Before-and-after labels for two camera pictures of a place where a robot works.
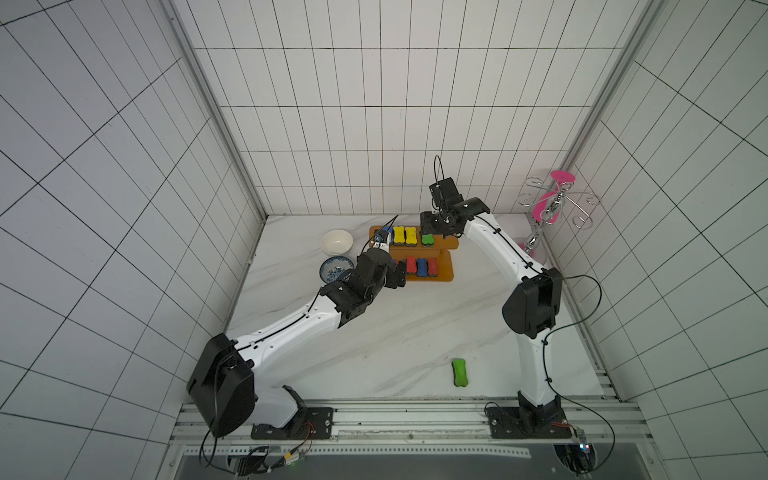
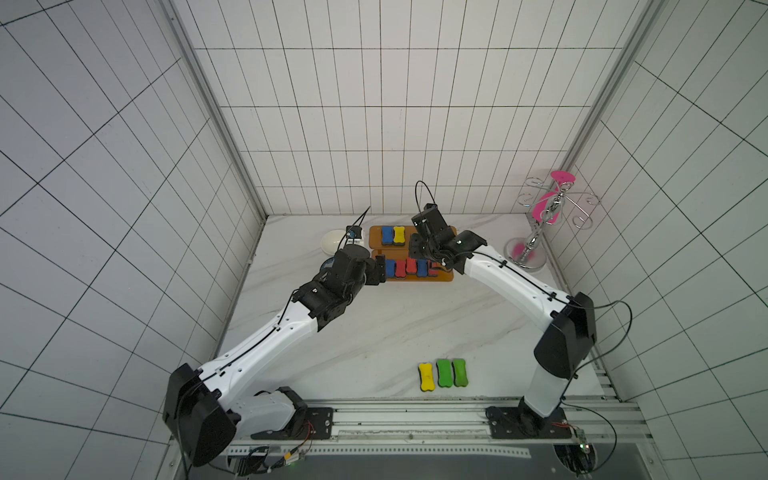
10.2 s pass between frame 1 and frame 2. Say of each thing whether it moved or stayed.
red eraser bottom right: stayed
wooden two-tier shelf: stayed
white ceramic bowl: stayed
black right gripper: moved
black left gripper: moved
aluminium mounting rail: stayed
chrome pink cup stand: stayed
